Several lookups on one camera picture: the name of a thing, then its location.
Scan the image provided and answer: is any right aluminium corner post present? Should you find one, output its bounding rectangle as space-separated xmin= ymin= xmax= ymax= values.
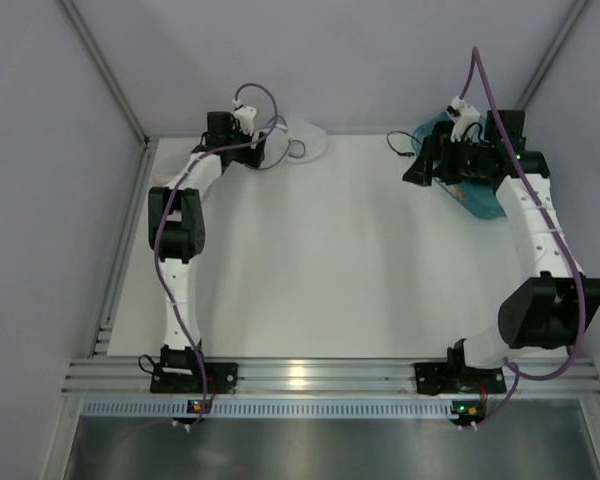
xmin=492 ymin=1 xmax=593 ymax=111

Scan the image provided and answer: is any thin black cable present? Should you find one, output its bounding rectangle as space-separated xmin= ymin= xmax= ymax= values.
xmin=387 ymin=129 xmax=424 ymax=161

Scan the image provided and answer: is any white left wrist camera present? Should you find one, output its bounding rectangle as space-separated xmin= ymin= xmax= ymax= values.
xmin=232 ymin=98 xmax=258 ymax=136

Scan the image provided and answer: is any aluminium front rail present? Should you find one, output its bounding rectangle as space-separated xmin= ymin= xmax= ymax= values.
xmin=61 ymin=356 xmax=600 ymax=399

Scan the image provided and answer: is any aluminium corner post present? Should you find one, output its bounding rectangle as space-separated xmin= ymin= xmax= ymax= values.
xmin=59 ymin=0 xmax=151 ymax=147
xmin=492 ymin=1 xmax=593 ymax=111

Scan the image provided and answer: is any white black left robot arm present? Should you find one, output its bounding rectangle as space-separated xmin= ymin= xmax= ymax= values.
xmin=148 ymin=105 xmax=266 ymax=370

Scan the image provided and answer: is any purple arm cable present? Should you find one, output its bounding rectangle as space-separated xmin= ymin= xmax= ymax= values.
xmin=459 ymin=47 xmax=594 ymax=429
xmin=152 ymin=82 xmax=281 ymax=429

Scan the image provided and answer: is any blue-trimmed white mesh laundry bag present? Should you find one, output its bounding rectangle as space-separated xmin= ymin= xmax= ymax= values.
xmin=258 ymin=115 xmax=329 ymax=171

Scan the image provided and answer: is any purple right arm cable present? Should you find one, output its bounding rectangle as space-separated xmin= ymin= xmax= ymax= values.
xmin=459 ymin=47 xmax=594 ymax=429

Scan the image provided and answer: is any teal plastic tray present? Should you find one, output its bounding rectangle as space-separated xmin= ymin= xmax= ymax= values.
xmin=403 ymin=112 xmax=505 ymax=220

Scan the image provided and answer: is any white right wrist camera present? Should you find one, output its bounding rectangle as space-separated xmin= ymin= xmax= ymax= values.
xmin=445 ymin=96 xmax=481 ymax=142

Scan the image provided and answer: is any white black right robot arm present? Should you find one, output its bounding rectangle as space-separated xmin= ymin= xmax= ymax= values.
xmin=403 ymin=109 xmax=600 ymax=378

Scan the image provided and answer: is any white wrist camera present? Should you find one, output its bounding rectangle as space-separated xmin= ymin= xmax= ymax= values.
xmin=445 ymin=96 xmax=481 ymax=142
xmin=232 ymin=98 xmax=258 ymax=136

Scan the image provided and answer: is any white slotted cable duct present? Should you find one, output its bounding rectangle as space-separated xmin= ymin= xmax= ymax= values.
xmin=81 ymin=398 xmax=486 ymax=417

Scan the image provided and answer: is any left aluminium corner post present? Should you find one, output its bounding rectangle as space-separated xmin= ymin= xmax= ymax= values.
xmin=59 ymin=0 xmax=151 ymax=147

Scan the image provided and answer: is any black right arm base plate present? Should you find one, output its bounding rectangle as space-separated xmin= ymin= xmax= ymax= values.
xmin=414 ymin=362 xmax=507 ymax=396

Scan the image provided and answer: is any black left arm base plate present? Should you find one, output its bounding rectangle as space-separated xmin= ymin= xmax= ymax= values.
xmin=149 ymin=362 xmax=238 ymax=394

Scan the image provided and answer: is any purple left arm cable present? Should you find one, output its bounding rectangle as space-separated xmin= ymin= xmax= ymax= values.
xmin=152 ymin=82 xmax=281 ymax=429

